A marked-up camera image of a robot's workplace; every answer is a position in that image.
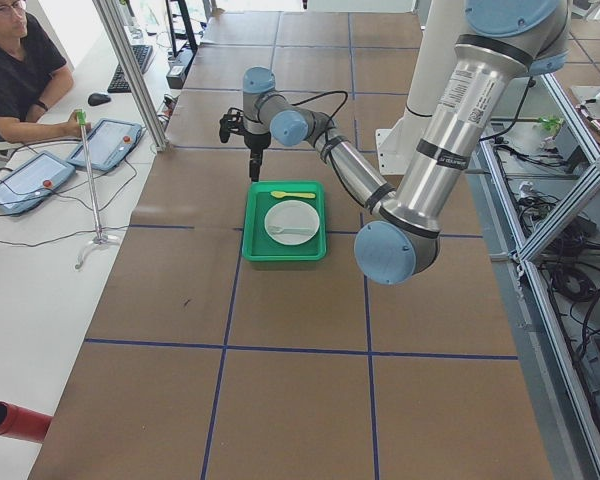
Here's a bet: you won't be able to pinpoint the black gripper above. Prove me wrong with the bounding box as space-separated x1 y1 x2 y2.
246 133 266 182

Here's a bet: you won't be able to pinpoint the yellow plastic spoon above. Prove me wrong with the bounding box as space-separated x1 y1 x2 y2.
270 190 316 199

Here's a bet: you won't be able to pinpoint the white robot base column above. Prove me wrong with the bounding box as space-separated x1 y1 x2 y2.
376 0 467 175

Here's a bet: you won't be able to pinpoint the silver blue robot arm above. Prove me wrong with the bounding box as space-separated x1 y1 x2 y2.
242 1 572 285

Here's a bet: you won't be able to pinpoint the green plastic tray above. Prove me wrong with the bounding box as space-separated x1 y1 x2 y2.
242 180 327 262

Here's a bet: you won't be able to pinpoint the pale green plastic fork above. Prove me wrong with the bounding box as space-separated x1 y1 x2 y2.
265 225 316 236

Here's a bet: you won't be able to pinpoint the white round plate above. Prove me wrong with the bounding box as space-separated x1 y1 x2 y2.
264 200 321 246

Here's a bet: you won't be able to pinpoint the blue teach pendant far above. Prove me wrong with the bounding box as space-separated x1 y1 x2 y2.
87 119 143 172

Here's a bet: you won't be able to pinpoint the blue teach pendant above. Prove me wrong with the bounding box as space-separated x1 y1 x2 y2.
0 151 75 215
87 119 143 172

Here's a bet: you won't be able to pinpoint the black keyboard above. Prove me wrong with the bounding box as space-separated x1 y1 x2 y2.
106 44 155 95

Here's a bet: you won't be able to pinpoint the metal stand with green top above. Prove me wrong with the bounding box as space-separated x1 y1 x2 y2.
74 109 122 270

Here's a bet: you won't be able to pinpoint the black computer mouse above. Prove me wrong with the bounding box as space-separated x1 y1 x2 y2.
87 92 111 106

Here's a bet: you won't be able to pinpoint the brown paper table cover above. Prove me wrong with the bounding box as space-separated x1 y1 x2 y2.
31 8 553 479

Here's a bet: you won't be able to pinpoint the blue teach pendant near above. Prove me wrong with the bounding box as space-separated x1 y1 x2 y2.
0 151 75 215

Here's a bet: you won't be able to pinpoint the person in black shirt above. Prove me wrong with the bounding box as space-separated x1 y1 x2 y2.
0 1 80 143

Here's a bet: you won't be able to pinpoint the red cylinder tube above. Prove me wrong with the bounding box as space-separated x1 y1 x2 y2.
0 401 53 444

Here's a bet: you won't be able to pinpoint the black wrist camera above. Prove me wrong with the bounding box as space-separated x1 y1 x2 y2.
219 108 244 144

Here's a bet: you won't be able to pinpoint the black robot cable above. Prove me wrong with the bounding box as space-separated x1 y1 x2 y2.
290 90 350 151

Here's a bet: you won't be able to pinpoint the aluminium frame post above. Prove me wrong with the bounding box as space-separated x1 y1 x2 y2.
92 0 168 152

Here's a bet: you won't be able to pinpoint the aluminium frame rail right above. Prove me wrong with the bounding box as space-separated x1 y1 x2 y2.
471 75 600 479

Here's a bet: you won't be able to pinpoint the tangled black floor cables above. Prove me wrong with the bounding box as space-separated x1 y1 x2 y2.
494 134 600 361

